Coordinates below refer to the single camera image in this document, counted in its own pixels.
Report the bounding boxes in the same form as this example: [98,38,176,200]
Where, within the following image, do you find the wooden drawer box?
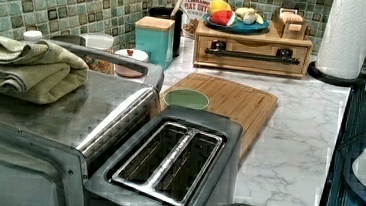
[193,20,313,79]

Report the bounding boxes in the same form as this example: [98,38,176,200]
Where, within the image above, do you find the black drawer handle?
[205,41,300,65]

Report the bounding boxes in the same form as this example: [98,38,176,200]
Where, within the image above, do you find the small green plate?
[164,89,210,110]

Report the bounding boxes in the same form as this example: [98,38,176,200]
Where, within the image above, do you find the black two-slot toaster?
[85,106,242,206]

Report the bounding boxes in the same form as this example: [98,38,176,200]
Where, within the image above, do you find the white lidded bowl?
[111,47,150,80]

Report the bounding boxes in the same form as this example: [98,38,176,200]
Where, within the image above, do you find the bamboo cutting board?
[160,73,278,163]

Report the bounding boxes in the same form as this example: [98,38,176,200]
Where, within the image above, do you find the teal canister with wooden lid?
[135,16,175,69]

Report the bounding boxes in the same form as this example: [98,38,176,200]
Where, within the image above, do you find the toy watermelon slice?
[208,10,236,27]

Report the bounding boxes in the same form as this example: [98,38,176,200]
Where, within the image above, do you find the blue plate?
[202,14,269,34]

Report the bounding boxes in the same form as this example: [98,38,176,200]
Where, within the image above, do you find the oat bites cereal box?
[180,0,212,39]

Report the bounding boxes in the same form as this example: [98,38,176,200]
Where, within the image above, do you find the yellow toy lemon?
[207,0,232,14]

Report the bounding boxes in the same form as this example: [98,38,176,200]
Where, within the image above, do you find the toy banana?
[235,7,264,25]

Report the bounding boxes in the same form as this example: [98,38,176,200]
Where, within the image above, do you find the clear plastic food container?
[76,31,118,76]

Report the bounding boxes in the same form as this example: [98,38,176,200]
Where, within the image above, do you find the wooden tea bag box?
[273,7,307,40]

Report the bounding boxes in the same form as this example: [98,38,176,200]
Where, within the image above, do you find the folded beige towel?
[0,36,89,105]

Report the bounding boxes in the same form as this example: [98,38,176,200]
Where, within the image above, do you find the white capped bottle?
[23,30,42,43]

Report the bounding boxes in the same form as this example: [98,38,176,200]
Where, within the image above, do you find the silver toaster oven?
[0,42,164,206]

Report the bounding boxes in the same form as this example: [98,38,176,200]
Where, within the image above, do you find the black paper towel holder base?
[307,61,364,88]

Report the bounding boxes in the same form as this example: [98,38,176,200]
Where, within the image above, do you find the paper towel roll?
[315,0,366,80]

